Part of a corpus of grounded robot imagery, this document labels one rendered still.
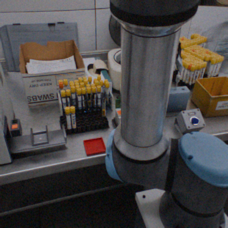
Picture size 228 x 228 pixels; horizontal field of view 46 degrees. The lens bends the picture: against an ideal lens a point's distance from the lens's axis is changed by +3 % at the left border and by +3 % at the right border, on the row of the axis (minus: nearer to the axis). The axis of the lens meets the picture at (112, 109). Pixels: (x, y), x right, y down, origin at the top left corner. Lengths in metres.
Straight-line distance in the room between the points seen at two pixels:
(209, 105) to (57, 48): 0.72
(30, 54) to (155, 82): 0.97
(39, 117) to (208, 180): 0.69
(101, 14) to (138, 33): 1.00
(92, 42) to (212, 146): 0.95
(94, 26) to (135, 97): 0.97
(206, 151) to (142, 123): 0.16
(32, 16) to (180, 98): 0.75
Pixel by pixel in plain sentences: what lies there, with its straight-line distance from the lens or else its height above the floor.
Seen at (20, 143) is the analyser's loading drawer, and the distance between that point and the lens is 0.90.
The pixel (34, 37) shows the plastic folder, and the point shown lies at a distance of 1.34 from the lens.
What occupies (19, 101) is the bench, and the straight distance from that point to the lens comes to 1.16.
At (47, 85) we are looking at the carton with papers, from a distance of 1.07.
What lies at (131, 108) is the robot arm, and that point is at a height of 1.25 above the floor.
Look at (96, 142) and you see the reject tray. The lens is 0.92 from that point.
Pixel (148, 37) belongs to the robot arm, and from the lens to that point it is 0.36.
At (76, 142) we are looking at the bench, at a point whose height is 0.88.
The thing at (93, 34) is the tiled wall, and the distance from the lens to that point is 1.38.
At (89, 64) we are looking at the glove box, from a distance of 1.26.
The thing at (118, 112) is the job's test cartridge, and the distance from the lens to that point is 0.93.
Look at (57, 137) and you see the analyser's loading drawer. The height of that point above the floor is 0.92.
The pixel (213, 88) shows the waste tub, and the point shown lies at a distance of 1.20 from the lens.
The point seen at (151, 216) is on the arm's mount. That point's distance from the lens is 0.73.
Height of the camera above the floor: 1.52
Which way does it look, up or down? 37 degrees down
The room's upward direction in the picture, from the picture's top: 1 degrees clockwise
